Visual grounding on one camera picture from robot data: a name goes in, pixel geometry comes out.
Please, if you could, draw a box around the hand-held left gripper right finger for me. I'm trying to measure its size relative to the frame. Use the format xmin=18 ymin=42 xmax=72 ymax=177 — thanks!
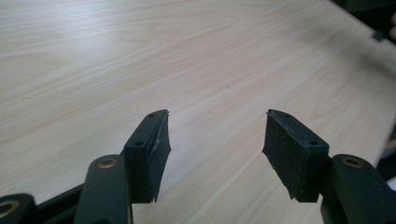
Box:
xmin=262 ymin=108 xmax=332 ymax=203

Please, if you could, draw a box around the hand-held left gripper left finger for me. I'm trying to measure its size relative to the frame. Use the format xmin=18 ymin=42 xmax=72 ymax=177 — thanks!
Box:
xmin=123 ymin=108 xmax=173 ymax=205

